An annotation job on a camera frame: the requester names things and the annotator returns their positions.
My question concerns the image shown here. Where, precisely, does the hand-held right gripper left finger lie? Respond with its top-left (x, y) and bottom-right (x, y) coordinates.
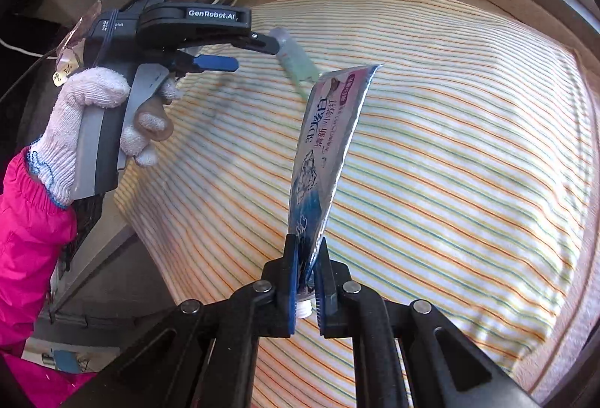
top-left (61, 234), bottom-right (301, 408)

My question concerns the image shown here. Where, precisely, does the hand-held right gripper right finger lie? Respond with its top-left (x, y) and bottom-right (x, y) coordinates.
top-left (313, 237), bottom-right (540, 408)

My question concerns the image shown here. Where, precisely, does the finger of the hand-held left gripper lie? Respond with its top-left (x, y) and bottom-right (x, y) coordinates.
top-left (231, 30), bottom-right (281, 56)
top-left (174, 52), bottom-right (240, 72)

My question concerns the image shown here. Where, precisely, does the thin translucent tube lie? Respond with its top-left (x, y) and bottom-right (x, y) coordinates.
top-left (269, 27), bottom-right (322, 102)

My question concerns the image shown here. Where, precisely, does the pink and blue toothpaste tube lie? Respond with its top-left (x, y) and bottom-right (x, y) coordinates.
top-left (283, 63), bottom-right (385, 320)

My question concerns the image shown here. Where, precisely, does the person's left forearm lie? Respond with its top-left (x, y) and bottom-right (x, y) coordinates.
top-left (0, 147), bottom-right (80, 350)

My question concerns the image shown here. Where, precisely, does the person's left hand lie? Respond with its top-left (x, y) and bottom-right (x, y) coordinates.
top-left (29, 66), bottom-right (183, 208)

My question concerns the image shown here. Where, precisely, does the clear plastic tag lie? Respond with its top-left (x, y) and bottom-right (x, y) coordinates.
top-left (52, 0), bottom-right (103, 86)

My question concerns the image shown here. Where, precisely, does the striped cloth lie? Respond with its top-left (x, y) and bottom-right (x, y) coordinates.
top-left (114, 0), bottom-right (596, 408)

